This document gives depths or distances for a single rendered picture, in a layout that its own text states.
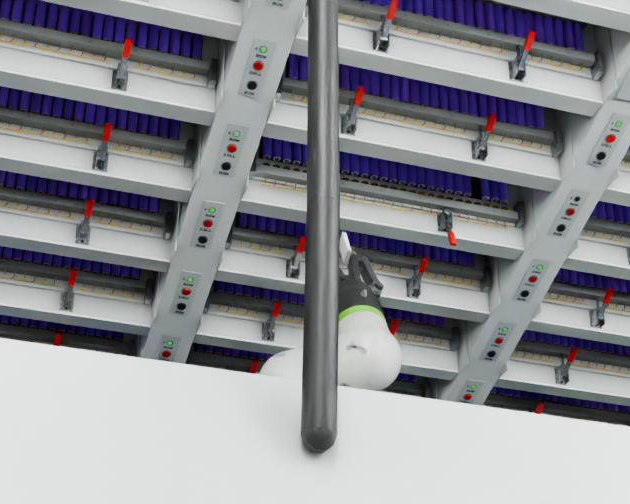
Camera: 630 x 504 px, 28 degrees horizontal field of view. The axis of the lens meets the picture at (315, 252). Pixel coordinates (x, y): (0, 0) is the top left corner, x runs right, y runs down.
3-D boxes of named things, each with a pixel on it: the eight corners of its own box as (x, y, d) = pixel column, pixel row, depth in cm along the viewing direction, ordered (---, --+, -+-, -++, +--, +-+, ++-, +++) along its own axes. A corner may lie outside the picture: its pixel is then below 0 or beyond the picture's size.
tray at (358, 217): (515, 260, 262) (536, 238, 254) (234, 211, 246) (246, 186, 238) (509, 179, 272) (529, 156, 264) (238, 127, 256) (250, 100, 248)
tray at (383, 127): (552, 192, 250) (585, 155, 239) (259, 136, 235) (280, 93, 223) (544, 109, 260) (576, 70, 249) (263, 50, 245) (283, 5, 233)
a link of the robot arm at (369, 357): (415, 393, 200) (397, 342, 194) (341, 418, 201) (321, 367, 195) (398, 342, 212) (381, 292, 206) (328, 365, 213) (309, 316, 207)
